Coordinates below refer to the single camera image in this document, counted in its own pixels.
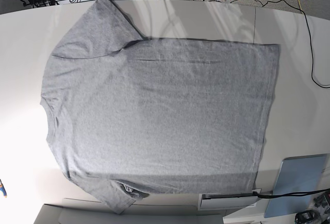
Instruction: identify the black cable on table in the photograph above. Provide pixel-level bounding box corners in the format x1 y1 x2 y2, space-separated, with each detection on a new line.
230 0 330 89

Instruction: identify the orange blue hand tool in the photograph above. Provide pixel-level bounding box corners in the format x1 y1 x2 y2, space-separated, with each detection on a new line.
0 180 7 198

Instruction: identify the blue-grey flat board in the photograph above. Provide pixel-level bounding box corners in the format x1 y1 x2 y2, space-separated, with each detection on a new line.
264 154 327 218

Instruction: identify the black cable from slot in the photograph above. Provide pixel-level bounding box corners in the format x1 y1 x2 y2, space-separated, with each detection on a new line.
253 189 330 199

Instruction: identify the grey T-shirt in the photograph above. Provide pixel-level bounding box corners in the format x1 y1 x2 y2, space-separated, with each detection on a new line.
41 0 280 214

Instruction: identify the black device bottom right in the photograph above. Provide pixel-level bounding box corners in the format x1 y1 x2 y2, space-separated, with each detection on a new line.
294 210 321 224

